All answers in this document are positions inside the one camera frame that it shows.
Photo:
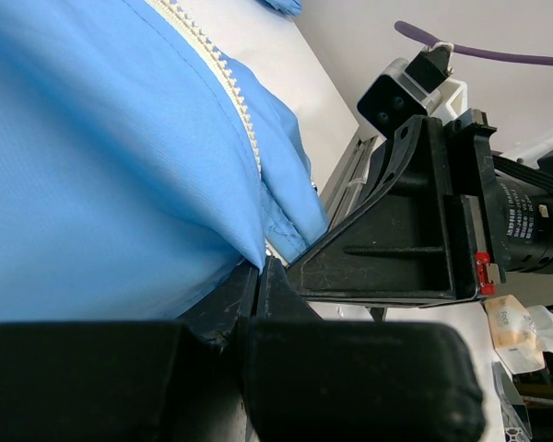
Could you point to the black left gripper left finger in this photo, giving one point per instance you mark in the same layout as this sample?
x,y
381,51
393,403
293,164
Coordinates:
x,y
157,380

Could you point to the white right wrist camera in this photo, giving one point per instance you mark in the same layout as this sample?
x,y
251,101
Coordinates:
x,y
421,86

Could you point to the tissue pack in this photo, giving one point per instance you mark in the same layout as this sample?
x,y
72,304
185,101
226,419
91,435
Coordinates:
x,y
513,335

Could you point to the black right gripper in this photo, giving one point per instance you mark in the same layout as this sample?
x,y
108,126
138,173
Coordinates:
x,y
423,233

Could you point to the aluminium rail frame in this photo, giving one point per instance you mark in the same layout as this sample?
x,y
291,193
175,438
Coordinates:
x,y
342,190

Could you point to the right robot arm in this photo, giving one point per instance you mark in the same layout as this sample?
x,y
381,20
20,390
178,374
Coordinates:
x,y
528,207

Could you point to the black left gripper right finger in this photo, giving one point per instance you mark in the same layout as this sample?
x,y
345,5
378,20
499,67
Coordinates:
x,y
310,379

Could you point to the light blue zip jacket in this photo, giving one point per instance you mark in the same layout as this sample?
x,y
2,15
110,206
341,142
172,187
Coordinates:
x,y
139,164

